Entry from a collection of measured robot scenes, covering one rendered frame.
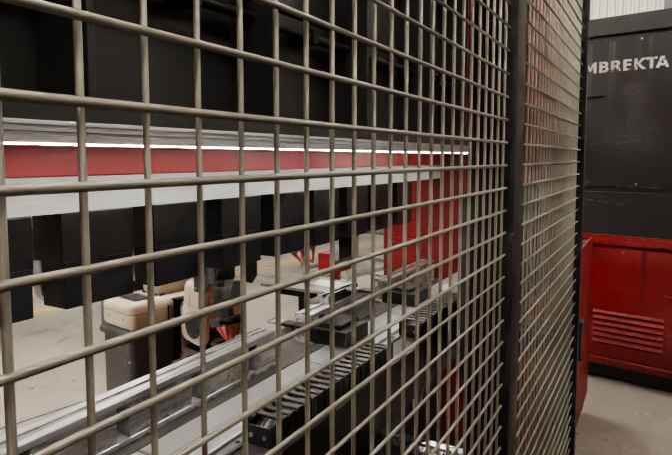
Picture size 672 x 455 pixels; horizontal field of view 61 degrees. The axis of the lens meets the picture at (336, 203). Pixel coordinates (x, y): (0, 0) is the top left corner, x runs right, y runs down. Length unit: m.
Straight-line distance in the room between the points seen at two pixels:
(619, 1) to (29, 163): 8.58
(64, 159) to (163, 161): 0.22
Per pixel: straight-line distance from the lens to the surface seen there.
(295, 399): 0.99
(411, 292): 1.77
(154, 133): 0.91
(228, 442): 1.00
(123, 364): 2.72
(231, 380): 1.46
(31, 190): 0.17
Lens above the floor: 1.43
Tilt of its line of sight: 5 degrees down
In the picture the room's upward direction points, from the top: straight up
